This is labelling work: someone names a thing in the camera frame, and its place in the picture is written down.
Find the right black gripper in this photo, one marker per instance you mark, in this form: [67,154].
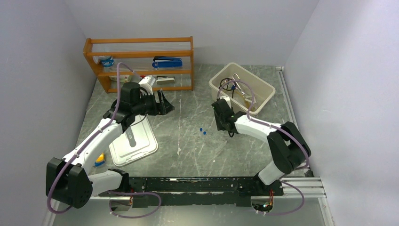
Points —
[219,126]

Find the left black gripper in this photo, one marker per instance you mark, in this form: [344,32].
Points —
[162,108]

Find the black metal ring stand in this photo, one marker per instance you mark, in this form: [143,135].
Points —
[225,85]

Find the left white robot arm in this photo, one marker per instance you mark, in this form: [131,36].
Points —
[68,180]

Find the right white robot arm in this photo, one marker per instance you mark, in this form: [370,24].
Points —
[287,146]

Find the beige plastic bin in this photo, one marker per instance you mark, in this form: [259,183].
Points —
[251,84]

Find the white plastic container lid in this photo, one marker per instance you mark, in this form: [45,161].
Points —
[137,142]

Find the blue stapler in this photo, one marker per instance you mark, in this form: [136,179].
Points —
[166,62]

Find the orange wooden shelf rack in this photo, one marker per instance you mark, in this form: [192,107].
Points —
[135,57]

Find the small white green box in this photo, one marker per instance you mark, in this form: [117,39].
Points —
[122,78]

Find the blue yellow small object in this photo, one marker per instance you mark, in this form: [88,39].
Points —
[100,160]

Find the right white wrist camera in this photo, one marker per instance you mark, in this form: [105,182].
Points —
[227,99]

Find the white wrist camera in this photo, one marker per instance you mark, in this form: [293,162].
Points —
[227,99]
[147,83]

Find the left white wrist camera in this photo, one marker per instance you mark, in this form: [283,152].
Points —
[147,83]

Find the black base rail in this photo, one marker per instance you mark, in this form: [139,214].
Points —
[238,191]

